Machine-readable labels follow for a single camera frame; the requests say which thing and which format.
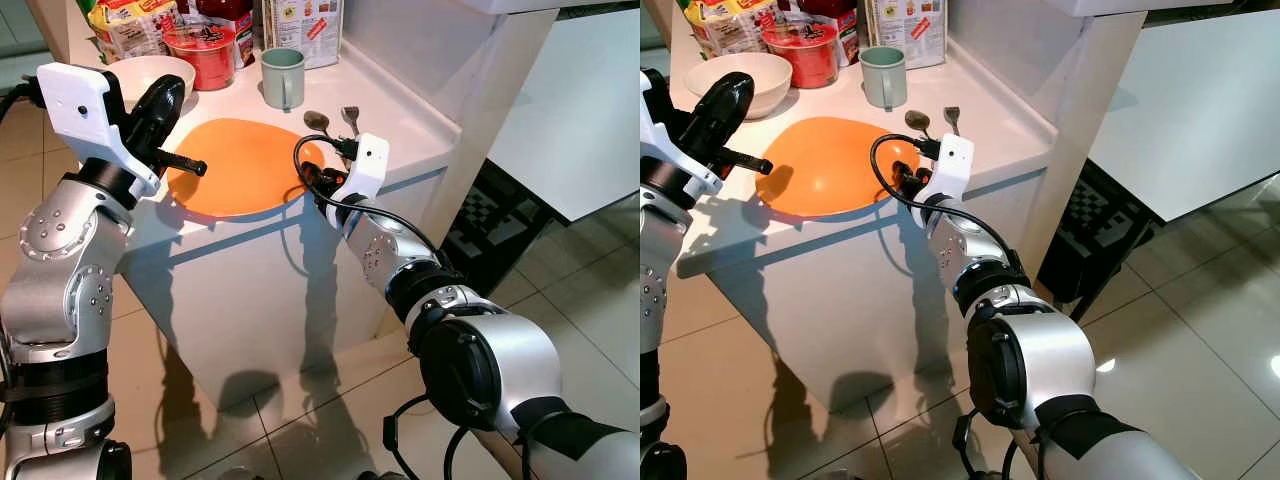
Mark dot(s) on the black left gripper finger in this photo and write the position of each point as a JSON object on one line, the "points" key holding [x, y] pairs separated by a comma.
{"points": [[722, 108], [160, 110], [200, 167], [766, 166]]}

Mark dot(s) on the orange plate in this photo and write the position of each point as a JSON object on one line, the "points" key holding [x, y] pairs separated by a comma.
{"points": [[240, 170], [835, 170]]}

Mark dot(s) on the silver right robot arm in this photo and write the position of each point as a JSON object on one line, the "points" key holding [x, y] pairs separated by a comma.
{"points": [[1060, 360], [510, 360]]}

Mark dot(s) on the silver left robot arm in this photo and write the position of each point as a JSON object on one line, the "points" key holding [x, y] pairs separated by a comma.
{"points": [[660, 300], [60, 300]]}

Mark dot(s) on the white ceramic bowl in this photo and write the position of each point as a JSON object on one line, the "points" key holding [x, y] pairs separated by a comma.
{"points": [[150, 72], [765, 80]]}

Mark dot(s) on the dark metal spoon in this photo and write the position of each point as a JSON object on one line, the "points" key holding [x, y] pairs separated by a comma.
{"points": [[316, 121], [917, 120]]}

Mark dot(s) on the red pot with lid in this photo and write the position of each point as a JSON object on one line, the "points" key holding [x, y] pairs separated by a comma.
{"points": [[800, 55], [205, 55]]}

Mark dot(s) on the colourful snack packet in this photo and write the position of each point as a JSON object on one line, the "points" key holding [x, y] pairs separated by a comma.
{"points": [[130, 28], [725, 28]]}

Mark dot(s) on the dark metal fork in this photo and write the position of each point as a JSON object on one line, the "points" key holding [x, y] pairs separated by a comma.
{"points": [[350, 118], [952, 117]]}

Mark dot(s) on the white counter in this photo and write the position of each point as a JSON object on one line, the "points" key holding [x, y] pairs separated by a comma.
{"points": [[280, 290], [880, 290]]}

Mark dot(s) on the red food box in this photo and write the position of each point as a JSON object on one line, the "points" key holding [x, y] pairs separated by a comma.
{"points": [[240, 35], [845, 35]]}

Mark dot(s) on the pale green mug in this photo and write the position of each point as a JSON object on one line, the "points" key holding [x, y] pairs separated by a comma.
{"points": [[282, 78], [880, 78]]}

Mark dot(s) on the white table with black legs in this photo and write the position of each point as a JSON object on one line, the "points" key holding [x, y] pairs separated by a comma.
{"points": [[580, 120], [1190, 120]]}

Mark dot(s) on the printed white carton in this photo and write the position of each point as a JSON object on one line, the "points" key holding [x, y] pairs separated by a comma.
{"points": [[300, 30], [905, 30]]}

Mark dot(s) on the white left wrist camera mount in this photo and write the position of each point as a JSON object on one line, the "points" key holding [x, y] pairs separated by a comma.
{"points": [[700, 172], [75, 105]]}

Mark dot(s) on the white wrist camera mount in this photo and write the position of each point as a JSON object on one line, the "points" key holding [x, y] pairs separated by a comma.
{"points": [[368, 165], [955, 165], [75, 105], [700, 172]]}

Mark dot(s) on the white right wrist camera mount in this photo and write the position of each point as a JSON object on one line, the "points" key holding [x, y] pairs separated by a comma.
{"points": [[368, 165], [955, 165]]}

